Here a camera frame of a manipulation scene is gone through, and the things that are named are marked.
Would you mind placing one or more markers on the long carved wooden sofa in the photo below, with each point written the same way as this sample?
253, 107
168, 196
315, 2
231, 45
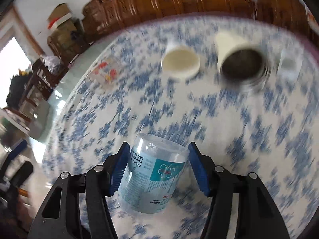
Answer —
103, 17

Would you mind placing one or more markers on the small wooden chair left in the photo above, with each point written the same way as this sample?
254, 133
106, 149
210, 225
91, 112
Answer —
44, 81

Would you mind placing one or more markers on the black clothes pile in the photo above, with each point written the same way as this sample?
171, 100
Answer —
16, 89

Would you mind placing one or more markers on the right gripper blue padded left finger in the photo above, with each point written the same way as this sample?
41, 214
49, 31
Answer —
75, 206

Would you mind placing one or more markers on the white plastic bag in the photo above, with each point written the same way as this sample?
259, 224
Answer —
53, 63

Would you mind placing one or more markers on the carved wooden armchair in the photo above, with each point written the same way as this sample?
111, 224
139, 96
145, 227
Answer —
288, 14

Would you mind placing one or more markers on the clear plastic teal-label cup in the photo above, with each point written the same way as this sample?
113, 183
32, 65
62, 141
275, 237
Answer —
152, 173

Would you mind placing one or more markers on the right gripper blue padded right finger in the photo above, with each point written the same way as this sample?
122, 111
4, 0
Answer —
258, 215

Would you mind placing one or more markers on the clear glass with red print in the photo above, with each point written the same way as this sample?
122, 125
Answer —
104, 75

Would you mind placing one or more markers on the stacked cardboard boxes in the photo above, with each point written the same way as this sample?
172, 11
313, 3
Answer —
65, 38

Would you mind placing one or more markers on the cream paper cup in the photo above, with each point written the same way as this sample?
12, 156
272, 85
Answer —
180, 62

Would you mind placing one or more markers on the cream steel-lined tumbler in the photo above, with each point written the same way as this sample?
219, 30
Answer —
242, 65

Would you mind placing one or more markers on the white square plastic cup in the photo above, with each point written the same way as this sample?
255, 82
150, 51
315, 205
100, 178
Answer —
290, 64

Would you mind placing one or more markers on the blue floral tablecloth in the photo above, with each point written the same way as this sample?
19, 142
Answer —
273, 132

